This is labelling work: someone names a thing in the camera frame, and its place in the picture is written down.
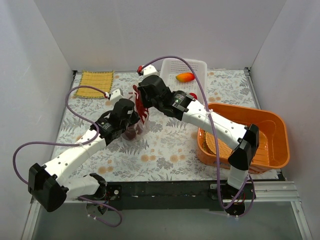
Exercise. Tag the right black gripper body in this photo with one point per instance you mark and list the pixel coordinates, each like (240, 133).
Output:
(144, 93)

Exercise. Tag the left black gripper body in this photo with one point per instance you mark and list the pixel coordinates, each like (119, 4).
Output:
(133, 118)

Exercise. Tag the red fake lobster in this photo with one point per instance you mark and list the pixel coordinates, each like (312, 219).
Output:
(140, 109)

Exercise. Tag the clear zip top bag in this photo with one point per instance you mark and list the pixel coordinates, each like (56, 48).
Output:
(145, 126)

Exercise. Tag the orange yellow fake mango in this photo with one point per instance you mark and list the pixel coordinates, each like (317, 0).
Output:
(185, 77)

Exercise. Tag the red fake tomato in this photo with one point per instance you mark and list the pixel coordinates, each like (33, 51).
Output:
(193, 95)

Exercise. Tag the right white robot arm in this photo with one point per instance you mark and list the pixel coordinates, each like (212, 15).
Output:
(243, 140)

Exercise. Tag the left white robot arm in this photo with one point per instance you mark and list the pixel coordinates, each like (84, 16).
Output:
(50, 184)

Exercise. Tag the dark red fake fruit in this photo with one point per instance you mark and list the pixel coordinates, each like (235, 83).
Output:
(132, 132)

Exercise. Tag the white perforated plastic basket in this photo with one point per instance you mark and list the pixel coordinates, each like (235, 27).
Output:
(172, 67)

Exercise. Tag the yellow woven mat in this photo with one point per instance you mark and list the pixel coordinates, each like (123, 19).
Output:
(100, 80)

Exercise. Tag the orange plastic tub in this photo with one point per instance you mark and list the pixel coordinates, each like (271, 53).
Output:
(273, 151)

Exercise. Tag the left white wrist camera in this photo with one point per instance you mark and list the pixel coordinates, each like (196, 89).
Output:
(114, 96)

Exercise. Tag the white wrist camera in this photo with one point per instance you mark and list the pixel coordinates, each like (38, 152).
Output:
(114, 96)
(146, 70)

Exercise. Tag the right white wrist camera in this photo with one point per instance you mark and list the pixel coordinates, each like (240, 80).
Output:
(146, 70)

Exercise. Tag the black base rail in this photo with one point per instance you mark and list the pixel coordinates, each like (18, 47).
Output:
(160, 195)

